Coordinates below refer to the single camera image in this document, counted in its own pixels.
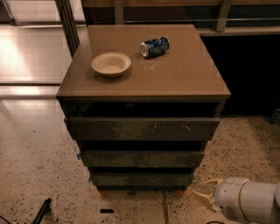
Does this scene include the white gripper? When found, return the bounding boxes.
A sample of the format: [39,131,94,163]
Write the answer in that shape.
[192,177,249,224]

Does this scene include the drawer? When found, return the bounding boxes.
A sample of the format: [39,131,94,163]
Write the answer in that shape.
[65,117,220,141]
[91,173,193,187]
[80,150,204,168]

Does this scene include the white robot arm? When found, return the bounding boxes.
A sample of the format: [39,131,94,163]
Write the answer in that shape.
[191,177,280,224]

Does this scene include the black tape floor marker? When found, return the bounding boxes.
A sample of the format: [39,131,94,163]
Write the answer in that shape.
[100,208,114,214]

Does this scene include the crushed blue soda can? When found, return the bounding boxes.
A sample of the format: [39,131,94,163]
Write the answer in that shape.
[140,37,170,59]

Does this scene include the beige paper bowl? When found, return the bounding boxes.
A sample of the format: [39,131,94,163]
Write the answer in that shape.
[91,52,131,78]

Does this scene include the black rod on floor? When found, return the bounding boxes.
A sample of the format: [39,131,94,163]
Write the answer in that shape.
[32,198,52,224]

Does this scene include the metal railing frame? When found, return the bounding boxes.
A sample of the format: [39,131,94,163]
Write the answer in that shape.
[54,0,280,52]

